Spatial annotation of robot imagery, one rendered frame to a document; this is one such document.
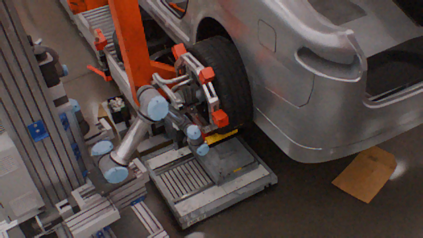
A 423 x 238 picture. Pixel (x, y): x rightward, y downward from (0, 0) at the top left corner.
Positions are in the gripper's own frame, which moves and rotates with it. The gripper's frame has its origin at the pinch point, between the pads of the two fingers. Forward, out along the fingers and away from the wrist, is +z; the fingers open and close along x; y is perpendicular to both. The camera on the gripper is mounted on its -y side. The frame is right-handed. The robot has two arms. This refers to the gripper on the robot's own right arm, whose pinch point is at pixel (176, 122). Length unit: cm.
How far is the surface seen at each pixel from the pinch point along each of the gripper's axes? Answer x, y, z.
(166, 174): 3, -77, 34
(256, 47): -44, 52, -27
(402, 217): -118, -82, -96
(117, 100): 14, -26, 81
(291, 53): -43, 65, -59
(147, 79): -8, -5, 64
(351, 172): -120, -81, -47
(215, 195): -18, -75, -9
